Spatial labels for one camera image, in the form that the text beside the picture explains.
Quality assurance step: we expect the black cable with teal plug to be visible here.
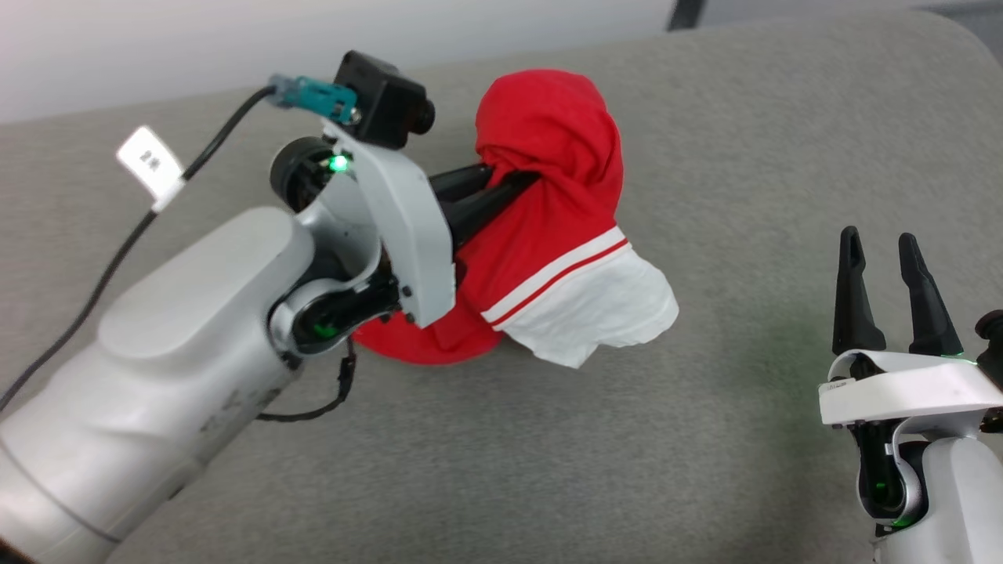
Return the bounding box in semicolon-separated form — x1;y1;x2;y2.
0;74;357;412

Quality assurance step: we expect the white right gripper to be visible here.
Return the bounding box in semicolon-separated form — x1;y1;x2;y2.
819;226;1003;428

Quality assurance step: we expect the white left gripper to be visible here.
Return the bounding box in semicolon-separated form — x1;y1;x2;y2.
270;121;541;328

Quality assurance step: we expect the red and white garment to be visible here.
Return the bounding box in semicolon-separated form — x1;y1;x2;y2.
351;69;680;369

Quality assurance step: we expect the dark vertical post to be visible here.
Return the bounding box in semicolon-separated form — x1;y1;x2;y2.
667;0;708;32

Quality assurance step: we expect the white cable label tag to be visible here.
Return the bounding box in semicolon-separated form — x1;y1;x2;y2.
116;125;185;212

